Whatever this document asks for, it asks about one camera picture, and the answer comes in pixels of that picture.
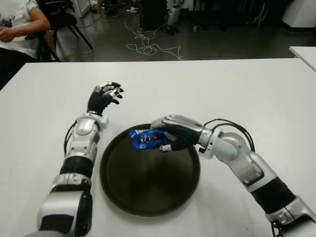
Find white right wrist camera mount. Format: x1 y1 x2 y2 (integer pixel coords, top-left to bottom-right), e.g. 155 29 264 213
197 128 223 158

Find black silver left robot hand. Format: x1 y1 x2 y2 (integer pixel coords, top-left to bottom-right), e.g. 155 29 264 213
86 80 124 116

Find tangled white floor cable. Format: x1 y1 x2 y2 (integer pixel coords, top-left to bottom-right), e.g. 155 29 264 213
124 14 185 61

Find white panel cabinet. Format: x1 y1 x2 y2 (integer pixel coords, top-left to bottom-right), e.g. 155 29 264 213
71 0 93 18

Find blue Oreo cookie package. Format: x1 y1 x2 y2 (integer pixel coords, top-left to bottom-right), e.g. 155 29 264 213
127 127 173 151

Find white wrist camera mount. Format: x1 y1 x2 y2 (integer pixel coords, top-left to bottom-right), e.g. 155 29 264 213
197 128 223 158
76 114 110 129

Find white cabinet with black base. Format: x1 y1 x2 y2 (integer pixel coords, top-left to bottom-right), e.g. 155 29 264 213
281 0 316 33

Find silver humanoid robot legs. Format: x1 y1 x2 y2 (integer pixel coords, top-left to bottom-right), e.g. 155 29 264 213
167 0 185 35

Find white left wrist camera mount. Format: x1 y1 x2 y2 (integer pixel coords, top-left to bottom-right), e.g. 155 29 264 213
76 114 110 129

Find white side table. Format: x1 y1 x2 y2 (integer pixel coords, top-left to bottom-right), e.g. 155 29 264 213
288 46 316 72

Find round dark brown tray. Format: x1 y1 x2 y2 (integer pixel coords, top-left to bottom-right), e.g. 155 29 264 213
99 122 201 218

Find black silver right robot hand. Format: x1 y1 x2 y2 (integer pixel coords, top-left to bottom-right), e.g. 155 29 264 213
150 114 205 153

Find black floor cabinet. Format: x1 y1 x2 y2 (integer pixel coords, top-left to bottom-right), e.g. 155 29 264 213
139 0 171 30

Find black right forearm cables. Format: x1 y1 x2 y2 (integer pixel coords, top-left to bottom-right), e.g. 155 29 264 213
203 118 256 151

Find black left forearm cable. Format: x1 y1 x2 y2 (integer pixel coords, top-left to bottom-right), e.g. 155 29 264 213
63 122 76 154

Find seated person in white shirt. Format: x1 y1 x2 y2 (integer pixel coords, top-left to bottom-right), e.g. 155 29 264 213
0 0 51 91

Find black office chair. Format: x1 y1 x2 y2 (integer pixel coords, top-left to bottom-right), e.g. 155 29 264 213
24 0 94 62

